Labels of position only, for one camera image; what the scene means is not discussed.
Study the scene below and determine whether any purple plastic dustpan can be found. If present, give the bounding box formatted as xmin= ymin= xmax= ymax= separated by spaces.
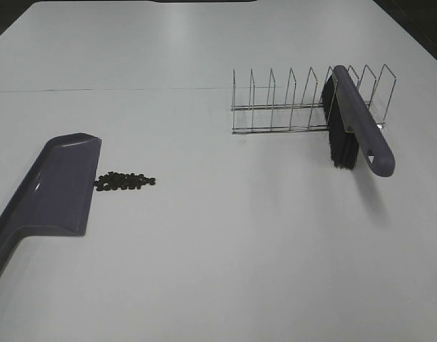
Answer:
xmin=0 ymin=133 xmax=101 ymax=277

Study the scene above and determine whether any pile of coffee beans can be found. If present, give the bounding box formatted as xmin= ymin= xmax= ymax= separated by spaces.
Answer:
xmin=93 ymin=172 xmax=156 ymax=192

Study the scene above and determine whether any chrome wire dish rack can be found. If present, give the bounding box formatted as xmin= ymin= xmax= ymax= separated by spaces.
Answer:
xmin=230 ymin=64 xmax=398 ymax=135

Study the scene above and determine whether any purple brush with black bristles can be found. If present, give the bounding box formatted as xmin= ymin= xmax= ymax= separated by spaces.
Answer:
xmin=322 ymin=65 xmax=396 ymax=177

